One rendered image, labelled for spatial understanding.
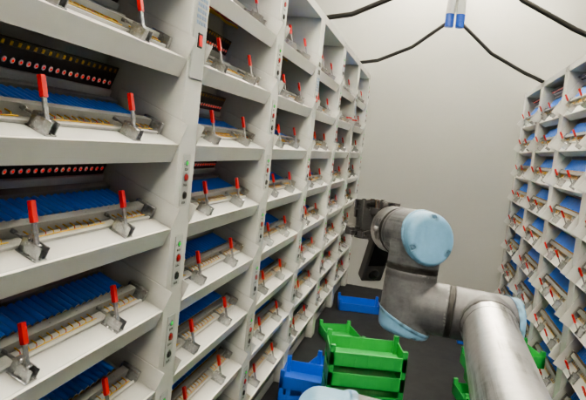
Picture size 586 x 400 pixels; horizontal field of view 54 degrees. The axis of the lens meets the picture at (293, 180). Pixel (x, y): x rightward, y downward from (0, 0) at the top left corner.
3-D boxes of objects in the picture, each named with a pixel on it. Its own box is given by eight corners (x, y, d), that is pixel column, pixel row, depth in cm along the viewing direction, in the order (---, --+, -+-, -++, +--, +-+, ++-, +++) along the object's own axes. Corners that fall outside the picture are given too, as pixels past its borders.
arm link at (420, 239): (403, 267, 94) (412, 206, 94) (373, 255, 106) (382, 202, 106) (453, 274, 97) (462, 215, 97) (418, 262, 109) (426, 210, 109)
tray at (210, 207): (254, 214, 201) (271, 180, 199) (180, 240, 142) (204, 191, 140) (205, 187, 204) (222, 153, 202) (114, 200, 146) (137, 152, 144)
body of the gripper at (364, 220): (384, 201, 125) (410, 205, 113) (381, 240, 125) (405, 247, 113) (352, 198, 123) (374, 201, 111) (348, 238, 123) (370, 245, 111)
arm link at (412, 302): (441, 349, 94) (453, 274, 95) (371, 334, 97) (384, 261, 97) (440, 337, 103) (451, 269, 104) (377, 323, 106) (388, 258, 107)
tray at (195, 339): (241, 322, 203) (259, 289, 201) (166, 390, 144) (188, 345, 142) (194, 294, 207) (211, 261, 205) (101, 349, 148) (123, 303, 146)
